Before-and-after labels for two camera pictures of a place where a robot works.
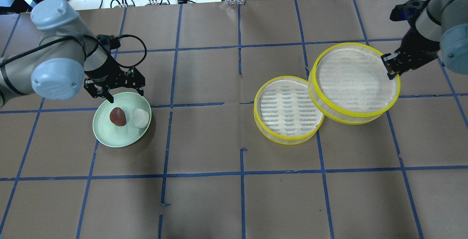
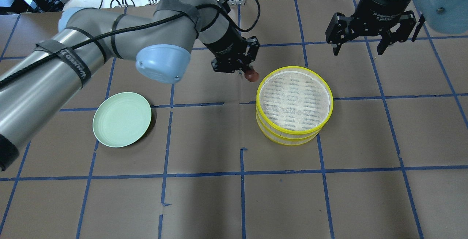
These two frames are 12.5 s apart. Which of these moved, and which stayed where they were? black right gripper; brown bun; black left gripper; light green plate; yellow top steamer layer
Moved: yellow top steamer layer; black right gripper; black left gripper; brown bun
Stayed: light green plate
